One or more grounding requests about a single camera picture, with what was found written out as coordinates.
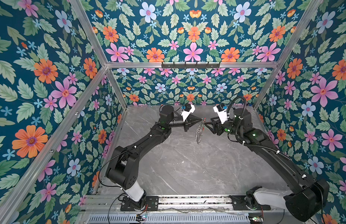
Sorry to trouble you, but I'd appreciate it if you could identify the red-handled key ring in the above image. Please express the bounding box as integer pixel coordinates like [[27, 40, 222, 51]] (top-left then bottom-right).
[[195, 118, 207, 145]]

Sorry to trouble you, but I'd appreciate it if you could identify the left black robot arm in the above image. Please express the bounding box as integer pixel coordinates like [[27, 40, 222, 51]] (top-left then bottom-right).
[[105, 103, 202, 207]]

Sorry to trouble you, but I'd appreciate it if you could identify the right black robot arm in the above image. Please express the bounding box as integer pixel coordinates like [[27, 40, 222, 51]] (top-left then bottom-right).
[[205, 105, 329, 222]]

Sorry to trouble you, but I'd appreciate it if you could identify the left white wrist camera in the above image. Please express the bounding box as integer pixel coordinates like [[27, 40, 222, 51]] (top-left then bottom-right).
[[180, 103, 195, 121]]

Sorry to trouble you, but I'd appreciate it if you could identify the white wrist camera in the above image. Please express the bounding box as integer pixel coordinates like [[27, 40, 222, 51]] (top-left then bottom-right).
[[213, 104, 228, 124], [180, 103, 195, 121]]

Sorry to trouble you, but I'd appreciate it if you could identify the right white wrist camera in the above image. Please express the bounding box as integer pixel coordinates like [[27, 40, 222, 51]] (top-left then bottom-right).
[[213, 104, 228, 124]]

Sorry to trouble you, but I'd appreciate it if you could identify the black wall hook rack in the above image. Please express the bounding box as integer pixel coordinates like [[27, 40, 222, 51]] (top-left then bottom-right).
[[161, 62, 221, 69]]

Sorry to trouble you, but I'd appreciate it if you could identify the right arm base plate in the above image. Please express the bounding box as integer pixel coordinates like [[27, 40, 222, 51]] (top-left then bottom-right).
[[229, 195, 271, 211]]

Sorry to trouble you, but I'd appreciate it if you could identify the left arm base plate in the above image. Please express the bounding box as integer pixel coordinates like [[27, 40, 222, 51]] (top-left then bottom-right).
[[120, 196, 159, 212]]

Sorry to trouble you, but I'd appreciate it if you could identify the white slotted cable duct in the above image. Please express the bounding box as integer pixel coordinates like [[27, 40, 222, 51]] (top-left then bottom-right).
[[88, 213, 250, 224]]

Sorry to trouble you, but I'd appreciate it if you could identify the aluminium mounting rail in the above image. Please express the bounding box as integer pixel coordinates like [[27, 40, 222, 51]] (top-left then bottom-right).
[[80, 194, 290, 213]]

